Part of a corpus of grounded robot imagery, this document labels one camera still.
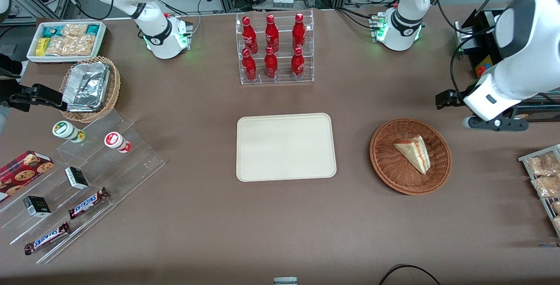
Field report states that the triangle sandwich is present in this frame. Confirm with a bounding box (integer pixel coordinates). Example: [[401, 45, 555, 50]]
[[393, 135, 431, 175]]

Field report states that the light wicker basket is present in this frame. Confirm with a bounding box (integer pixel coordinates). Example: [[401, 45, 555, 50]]
[[59, 56, 122, 124]]

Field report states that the brown wicker basket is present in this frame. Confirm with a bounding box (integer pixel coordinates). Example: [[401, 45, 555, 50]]
[[370, 118, 452, 196]]

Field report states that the beige plastic tray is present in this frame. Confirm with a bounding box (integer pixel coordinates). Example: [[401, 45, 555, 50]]
[[236, 113, 337, 183]]

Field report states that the yellow red button box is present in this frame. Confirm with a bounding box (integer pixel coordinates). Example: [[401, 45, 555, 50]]
[[476, 55, 494, 78]]

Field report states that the green lid white cup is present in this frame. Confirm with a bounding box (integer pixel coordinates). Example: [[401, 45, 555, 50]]
[[52, 120, 86, 144]]

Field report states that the aluminium foil container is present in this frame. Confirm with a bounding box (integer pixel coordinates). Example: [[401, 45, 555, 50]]
[[62, 61, 111, 113]]

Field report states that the clear bag of crackers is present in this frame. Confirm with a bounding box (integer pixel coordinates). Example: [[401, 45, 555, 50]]
[[45, 35, 96, 57], [61, 23, 88, 38]]

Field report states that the grey metal box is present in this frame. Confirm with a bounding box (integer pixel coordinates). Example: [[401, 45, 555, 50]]
[[454, 20, 478, 55]]

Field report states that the white plastic snack bin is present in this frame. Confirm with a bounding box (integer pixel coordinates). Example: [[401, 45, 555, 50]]
[[27, 21, 107, 64]]

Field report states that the red cookie box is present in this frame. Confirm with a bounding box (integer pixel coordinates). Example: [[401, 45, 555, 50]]
[[0, 150, 55, 203]]

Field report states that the red lid white cup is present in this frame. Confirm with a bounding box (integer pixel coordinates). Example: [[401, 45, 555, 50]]
[[104, 131, 132, 154]]

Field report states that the small black carton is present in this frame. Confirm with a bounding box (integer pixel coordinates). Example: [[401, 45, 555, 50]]
[[64, 166, 90, 190], [22, 195, 52, 218]]

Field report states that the clear acrylic step display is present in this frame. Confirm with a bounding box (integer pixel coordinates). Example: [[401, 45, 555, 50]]
[[0, 109, 166, 265]]

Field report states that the Snickers chocolate bar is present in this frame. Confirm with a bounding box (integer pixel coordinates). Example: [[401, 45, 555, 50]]
[[24, 222, 71, 256], [68, 187, 110, 220]]

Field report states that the red cola bottle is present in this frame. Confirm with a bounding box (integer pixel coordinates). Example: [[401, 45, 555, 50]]
[[241, 49, 258, 81], [290, 46, 305, 80], [265, 14, 280, 53], [264, 46, 279, 80], [241, 16, 259, 54], [292, 13, 306, 51]]

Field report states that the clear acrylic bottle rack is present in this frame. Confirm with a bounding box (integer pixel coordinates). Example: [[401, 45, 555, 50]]
[[235, 9, 315, 86]]

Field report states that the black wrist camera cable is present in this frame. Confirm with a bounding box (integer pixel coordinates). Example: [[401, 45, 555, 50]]
[[436, 0, 517, 98]]

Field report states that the grey wire rack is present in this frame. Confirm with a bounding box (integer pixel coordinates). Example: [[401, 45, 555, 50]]
[[518, 144, 560, 238]]

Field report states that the black looped cable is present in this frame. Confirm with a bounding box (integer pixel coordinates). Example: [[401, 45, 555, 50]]
[[378, 264, 442, 285]]

